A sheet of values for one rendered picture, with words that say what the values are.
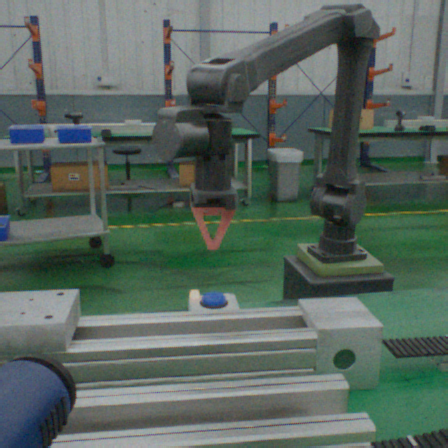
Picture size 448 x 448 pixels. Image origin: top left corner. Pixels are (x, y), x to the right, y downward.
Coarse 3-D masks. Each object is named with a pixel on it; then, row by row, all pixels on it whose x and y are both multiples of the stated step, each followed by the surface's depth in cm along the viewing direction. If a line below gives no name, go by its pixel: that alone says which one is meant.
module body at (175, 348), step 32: (96, 320) 71; (128, 320) 71; (160, 320) 71; (192, 320) 72; (224, 320) 72; (256, 320) 73; (288, 320) 73; (64, 352) 63; (96, 352) 63; (128, 352) 64; (160, 352) 64; (192, 352) 65; (224, 352) 67; (256, 352) 67; (288, 352) 67; (96, 384) 65; (128, 384) 65; (160, 384) 65
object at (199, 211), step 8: (192, 200) 78; (192, 208) 76; (200, 208) 76; (208, 208) 76; (216, 208) 76; (200, 216) 77; (224, 216) 79; (232, 216) 77; (200, 224) 78; (224, 224) 78; (224, 232) 79; (208, 240) 79; (216, 240) 80; (208, 248) 80; (216, 248) 80
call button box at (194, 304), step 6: (228, 294) 86; (234, 294) 87; (192, 300) 84; (198, 300) 84; (228, 300) 84; (234, 300) 84; (192, 306) 82; (198, 306) 82; (204, 306) 81; (210, 306) 81; (216, 306) 81; (222, 306) 81; (228, 306) 82; (234, 306) 82
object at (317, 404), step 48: (192, 384) 55; (240, 384) 55; (288, 384) 55; (336, 384) 55; (96, 432) 53; (144, 432) 48; (192, 432) 48; (240, 432) 48; (288, 432) 48; (336, 432) 48
